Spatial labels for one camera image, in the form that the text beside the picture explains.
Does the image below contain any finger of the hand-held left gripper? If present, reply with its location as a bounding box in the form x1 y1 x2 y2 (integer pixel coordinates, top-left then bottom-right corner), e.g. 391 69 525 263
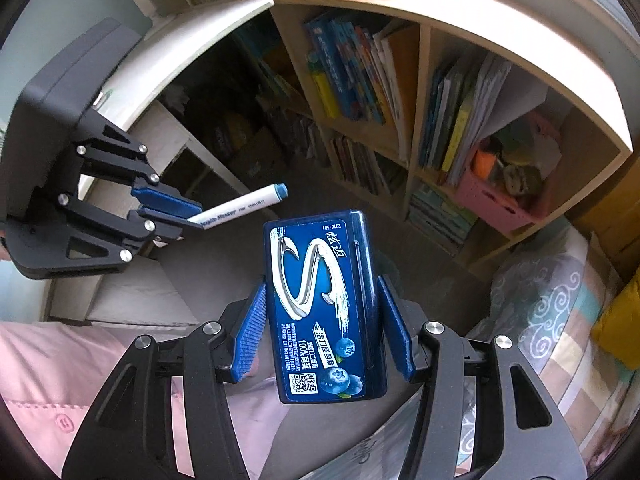
70 107 203 218
10 190 186 281

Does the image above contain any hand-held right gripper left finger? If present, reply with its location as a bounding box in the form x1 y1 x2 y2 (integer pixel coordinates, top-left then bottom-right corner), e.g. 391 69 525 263
60 282 268 480

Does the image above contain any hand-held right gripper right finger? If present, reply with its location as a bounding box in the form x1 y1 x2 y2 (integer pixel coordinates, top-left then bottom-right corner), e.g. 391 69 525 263
377 275 588 480

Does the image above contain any blue chewing gum box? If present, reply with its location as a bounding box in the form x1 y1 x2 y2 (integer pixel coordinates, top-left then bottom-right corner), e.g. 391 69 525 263
263 210 390 405

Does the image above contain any white marker pen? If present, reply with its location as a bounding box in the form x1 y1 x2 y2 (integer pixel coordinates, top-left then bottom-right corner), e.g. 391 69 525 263
186 183 288 231

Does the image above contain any translucent plastic bag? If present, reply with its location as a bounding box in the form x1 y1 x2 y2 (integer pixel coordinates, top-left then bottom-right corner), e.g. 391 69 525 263
260 390 476 480

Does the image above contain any beige cardboard box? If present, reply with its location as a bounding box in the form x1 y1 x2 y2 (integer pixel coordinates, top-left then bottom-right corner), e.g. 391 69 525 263
45 255 206 328

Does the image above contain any pile of low shelf books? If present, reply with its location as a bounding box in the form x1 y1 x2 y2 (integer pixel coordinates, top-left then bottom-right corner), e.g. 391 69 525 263
407 182 481 256

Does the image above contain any swirl patterned bed cover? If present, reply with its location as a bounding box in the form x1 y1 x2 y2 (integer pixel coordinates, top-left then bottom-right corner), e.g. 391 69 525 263
465 225 640 480

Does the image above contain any pink plastic basket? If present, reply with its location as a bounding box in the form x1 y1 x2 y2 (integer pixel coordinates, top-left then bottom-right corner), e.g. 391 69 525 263
452 110 563 233

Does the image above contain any row of small dark books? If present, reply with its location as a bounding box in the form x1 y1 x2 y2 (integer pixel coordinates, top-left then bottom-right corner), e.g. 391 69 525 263
330 132 408 196

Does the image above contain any person's pink clothing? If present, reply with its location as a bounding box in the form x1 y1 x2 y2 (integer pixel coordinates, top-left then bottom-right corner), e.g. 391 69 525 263
0 320 291 480

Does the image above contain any yellow pillow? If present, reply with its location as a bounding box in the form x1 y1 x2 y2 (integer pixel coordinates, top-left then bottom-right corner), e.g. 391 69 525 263
590 267 640 368

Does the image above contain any row of blue picture books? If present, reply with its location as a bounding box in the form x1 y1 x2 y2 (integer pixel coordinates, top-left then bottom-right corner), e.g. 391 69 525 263
302 12 416 126

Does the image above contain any row of leaning thin booklets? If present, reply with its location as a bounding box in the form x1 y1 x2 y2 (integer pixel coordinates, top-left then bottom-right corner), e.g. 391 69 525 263
417 50 548 186

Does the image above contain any wooden bookshelf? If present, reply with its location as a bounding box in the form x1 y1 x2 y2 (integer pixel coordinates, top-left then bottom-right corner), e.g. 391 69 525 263
110 0 633 281

